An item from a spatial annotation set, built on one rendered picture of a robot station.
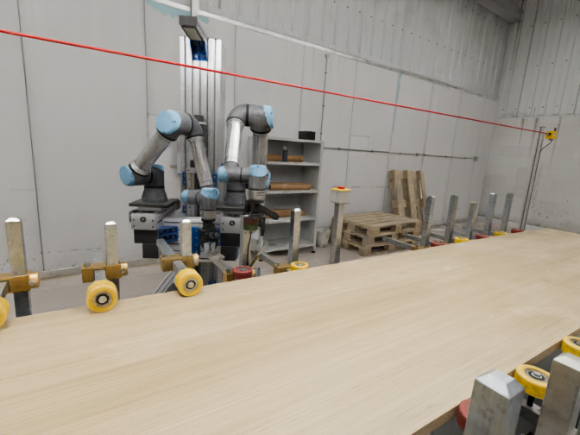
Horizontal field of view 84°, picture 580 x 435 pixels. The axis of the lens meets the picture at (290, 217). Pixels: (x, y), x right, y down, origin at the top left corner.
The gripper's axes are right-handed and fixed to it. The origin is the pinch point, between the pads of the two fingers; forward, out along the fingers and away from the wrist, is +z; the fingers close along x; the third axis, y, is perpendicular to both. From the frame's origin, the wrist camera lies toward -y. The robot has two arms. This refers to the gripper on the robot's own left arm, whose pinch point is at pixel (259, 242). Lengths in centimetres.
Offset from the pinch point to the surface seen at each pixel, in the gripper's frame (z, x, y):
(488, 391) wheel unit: -19, 117, 32
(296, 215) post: -13.7, 9.5, -13.6
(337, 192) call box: -23.6, 9.0, -36.9
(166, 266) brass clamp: 2.3, 10.3, 43.4
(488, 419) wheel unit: -16, 117, 32
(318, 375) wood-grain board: 7, 81, 25
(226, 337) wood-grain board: 7, 57, 38
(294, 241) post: -1.5, 9.5, -13.6
